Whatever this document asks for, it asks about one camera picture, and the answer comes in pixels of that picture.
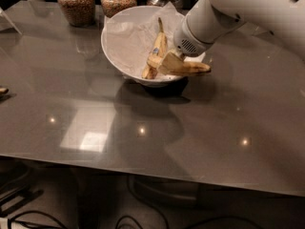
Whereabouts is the small object at left edge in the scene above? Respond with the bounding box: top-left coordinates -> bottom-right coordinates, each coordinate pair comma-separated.
0,88 -> 9,95

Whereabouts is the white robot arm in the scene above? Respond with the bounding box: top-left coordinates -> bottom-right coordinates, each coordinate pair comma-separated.
147,0 -> 305,76

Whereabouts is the left glass jar with grains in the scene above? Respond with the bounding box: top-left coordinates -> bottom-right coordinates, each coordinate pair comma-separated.
57,0 -> 95,27

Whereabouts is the white bowl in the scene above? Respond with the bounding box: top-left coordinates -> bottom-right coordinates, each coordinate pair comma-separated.
100,5 -> 207,88

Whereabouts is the white folded card left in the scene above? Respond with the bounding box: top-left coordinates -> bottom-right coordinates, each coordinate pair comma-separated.
0,7 -> 21,34

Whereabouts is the black cable under table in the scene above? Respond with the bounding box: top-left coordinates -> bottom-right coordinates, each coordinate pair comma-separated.
114,175 -> 265,229

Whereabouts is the white paper liner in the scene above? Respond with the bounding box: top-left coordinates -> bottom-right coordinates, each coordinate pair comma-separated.
101,4 -> 184,84

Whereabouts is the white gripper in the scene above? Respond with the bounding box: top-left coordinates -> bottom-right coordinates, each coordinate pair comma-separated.
147,17 -> 212,75

